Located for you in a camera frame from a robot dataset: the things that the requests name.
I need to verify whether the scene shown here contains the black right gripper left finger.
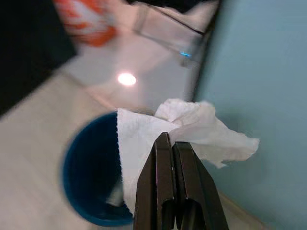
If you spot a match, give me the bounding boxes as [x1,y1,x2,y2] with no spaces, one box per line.
[134,132,177,230]

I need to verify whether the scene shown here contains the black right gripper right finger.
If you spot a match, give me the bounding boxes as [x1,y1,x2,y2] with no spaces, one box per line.
[173,141,228,230]

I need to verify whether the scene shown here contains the white tissue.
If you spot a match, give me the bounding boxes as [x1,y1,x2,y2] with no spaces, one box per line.
[116,98,260,214]

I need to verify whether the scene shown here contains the round blue waste bin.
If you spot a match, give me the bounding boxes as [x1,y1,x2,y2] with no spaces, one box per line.
[62,112,135,228]

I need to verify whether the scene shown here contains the orange and white bag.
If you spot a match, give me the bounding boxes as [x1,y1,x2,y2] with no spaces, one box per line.
[54,0,118,47]

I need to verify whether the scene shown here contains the black dresser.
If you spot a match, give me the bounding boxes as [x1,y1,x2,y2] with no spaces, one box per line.
[0,0,77,118]

